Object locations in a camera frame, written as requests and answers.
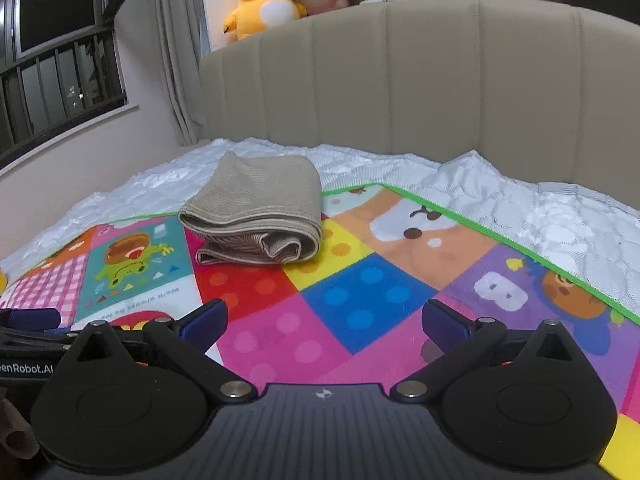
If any yellow plush duck toy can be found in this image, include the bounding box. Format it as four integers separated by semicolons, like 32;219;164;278
222;0;307;43

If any dark window railing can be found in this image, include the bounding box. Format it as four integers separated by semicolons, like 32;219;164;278
0;25;127;157

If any colourful printed play mat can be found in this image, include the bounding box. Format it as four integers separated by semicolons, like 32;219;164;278
0;183;640;480

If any window with grey frame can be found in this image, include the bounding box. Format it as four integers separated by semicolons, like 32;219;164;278
0;0;142;70

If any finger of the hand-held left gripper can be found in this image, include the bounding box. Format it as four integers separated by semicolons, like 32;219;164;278
0;308;62;332
0;329;83;353

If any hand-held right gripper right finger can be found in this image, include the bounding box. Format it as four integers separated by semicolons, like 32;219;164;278
390;299;581;403

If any white quilted mattress cover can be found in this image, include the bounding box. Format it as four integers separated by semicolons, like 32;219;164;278
0;137;640;323

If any person's left hand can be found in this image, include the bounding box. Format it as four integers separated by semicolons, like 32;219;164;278
0;399;40;462

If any beige padded headboard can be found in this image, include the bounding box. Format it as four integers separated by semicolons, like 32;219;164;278
199;0;640;211

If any grey curtain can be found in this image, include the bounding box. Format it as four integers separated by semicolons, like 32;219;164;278
149;0;212;147

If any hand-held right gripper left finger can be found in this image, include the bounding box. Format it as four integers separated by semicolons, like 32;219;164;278
62;299;258;403

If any beige striped shirt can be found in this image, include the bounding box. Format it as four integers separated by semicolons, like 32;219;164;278
178;151;325;265

